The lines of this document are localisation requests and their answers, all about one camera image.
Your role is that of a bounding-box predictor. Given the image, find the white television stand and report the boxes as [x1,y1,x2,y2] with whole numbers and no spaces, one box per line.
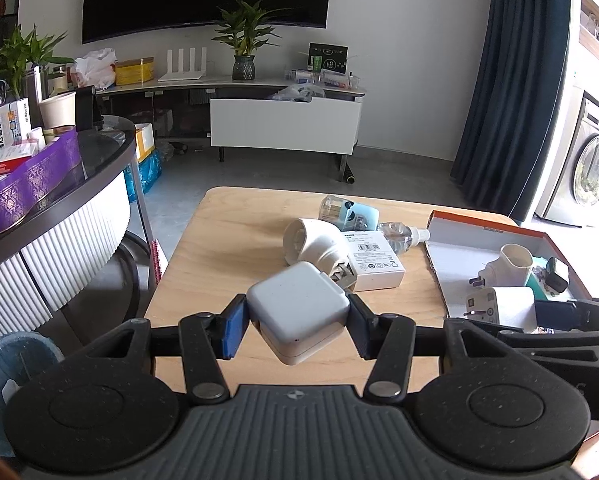
[92,77,367,181]

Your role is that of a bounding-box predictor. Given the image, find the white router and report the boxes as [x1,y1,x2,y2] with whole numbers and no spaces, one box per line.
[158,47,207,83]

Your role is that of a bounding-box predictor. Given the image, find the steel thermos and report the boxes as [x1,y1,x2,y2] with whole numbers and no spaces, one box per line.
[22,65,50,116]

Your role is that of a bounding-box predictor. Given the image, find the crumpled grey bag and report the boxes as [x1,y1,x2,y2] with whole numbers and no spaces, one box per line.
[269,84,327,103]

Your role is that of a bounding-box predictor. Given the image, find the potted plant in glass vase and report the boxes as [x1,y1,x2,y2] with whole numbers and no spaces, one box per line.
[210,0,290,82]

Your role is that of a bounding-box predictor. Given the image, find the white plastic bag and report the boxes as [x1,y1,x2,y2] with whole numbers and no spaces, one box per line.
[72,48,117,89]

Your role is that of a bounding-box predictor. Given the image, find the yellow tin box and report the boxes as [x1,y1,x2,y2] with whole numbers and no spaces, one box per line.
[114,56,156,87]

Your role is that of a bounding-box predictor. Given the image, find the white round mosquito heater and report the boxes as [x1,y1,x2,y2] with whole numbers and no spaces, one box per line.
[282,218,356,289]

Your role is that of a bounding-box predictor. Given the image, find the white cardboard charger box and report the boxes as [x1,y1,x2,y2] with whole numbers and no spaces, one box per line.
[340,230,407,292]

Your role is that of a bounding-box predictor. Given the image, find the white square mosquito heater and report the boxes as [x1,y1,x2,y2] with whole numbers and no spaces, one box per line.
[477,243,534,288]

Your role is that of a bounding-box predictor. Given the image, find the green bandage box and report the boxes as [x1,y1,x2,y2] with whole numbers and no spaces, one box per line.
[527,267,555,301]

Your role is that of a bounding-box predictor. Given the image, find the leafy green potted plant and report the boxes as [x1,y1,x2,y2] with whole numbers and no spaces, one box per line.
[0,24,70,101]

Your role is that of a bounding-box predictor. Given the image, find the white orange cardboard box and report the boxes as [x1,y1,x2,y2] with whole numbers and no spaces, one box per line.
[132,122,156,163]

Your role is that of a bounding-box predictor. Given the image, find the trash bin with bag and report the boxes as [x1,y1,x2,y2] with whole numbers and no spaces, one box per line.
[0,331,65,456]

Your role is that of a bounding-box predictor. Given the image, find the dark blue curtain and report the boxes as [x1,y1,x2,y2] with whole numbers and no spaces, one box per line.
[450,0,575,221]

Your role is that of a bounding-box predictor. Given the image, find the white blue medicine box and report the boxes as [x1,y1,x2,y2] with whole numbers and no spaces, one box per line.
[0,97,32,153]

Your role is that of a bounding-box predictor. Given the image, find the silver washing machine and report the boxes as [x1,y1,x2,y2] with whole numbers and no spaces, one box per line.
[534,85,599,228]

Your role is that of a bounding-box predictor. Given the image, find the purple patterned tin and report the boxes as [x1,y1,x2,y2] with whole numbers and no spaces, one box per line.
[0,127,83,237]

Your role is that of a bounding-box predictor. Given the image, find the white paper cup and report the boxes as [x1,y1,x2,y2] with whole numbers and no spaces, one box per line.
[38,91,77,130]

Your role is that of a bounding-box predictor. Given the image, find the clear spray bottle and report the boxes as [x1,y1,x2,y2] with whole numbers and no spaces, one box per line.
[377,221,431,255]

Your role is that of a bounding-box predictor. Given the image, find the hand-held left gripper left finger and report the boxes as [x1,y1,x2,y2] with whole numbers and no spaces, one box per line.
[86,294,251,406]

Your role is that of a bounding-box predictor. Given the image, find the blue plastic bag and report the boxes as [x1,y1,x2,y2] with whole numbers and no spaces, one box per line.
[124,150,162,203]

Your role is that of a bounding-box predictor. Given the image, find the white plug adapter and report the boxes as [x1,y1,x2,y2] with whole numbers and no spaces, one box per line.
[462,286,537,334]

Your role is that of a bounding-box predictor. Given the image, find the curved white ribbed cabinet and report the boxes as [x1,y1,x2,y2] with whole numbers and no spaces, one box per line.
[0,115,155,351]

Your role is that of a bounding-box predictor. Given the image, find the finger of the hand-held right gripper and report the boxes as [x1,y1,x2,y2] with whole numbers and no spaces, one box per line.
[498,325,599,357]
[533,297,599,333]

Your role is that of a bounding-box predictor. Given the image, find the black green box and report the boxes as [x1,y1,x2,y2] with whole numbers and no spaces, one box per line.
[308,43,349,75]

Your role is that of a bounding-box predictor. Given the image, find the black charger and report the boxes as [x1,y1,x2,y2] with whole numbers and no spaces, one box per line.
[544,257,570,295]

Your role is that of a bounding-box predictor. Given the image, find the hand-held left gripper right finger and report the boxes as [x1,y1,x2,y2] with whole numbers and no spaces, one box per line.
[347,294,517,403]

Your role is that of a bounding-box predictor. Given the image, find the light blue mosquito repellent device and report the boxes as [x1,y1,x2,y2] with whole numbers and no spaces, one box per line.
[319,194,380,233]

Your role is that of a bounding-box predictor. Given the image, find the white cube charger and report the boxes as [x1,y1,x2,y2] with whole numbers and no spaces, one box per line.
[246,261,351,367]

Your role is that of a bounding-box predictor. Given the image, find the clear plastic organizer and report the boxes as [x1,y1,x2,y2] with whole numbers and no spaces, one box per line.
[284,67,363,90]

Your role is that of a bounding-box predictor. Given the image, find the red white medicine box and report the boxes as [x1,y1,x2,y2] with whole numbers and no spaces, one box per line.
[0,141,40,177]

